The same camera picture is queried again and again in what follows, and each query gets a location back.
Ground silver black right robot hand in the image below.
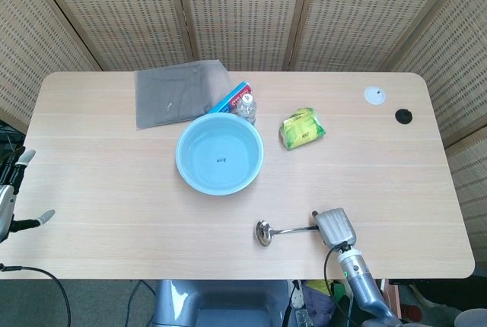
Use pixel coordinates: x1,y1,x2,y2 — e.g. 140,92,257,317
311,208,358,248

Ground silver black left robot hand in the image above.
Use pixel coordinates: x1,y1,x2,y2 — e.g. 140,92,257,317
0,148,56,243

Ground metal spoon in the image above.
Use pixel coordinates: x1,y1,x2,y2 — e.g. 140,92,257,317
254,219,319,247

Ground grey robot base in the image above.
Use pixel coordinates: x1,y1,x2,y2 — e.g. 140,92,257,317
151,279,294,327

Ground yellow green bag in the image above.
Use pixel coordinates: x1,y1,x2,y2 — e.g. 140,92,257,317
305,279,336,294

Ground purple cloth bundle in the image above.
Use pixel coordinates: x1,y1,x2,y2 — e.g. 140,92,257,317
303,284,336,322

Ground green yellow snack packet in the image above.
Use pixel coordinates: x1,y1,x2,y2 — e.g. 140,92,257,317
279,107,327,151

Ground white round table cap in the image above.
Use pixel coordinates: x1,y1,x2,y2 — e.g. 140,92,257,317
363,86,386,106

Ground light blue plastic bowl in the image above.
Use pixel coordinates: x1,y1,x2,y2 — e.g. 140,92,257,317
175,113,265,195

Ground clear plastic bottle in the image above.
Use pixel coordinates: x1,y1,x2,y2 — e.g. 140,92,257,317
231,93,258,127

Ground blue red flat box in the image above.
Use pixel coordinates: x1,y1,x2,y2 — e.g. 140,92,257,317
208,81,253,114

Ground grey folded cloth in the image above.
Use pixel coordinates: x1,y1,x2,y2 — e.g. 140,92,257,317
133,59,234,129

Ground woven bamboo folding screen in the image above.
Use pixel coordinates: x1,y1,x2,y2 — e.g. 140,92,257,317
0,0,487,278

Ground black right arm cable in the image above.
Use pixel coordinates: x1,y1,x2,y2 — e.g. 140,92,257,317
323,242,357,327

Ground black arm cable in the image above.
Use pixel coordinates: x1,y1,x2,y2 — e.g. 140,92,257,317
323,242,357,327
0,264,72,327

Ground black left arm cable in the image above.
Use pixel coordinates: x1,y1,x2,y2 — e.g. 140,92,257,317
0,264,72,327

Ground thin black floor cable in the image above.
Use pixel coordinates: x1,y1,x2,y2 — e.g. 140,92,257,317
127,280,158,327

